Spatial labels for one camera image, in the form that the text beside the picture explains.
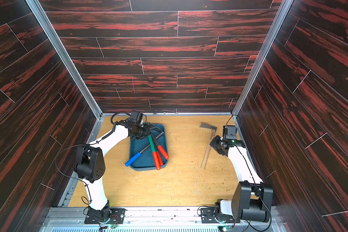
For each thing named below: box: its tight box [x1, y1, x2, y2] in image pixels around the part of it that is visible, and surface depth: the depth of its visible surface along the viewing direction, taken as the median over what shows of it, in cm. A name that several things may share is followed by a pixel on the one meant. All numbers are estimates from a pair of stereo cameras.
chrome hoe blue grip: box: [124, 124, 163, 167], surface depth 88 cm
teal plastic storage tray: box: [129, 123, 169, 172], surface depth 95 cm
